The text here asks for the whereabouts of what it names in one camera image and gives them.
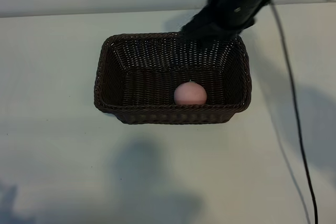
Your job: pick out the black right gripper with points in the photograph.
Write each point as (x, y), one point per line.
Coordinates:
(239, 1)

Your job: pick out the pink peach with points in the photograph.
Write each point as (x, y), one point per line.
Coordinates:
(190, 94)

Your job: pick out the dark brown woven basket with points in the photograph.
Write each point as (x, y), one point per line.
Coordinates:
(157, 90)

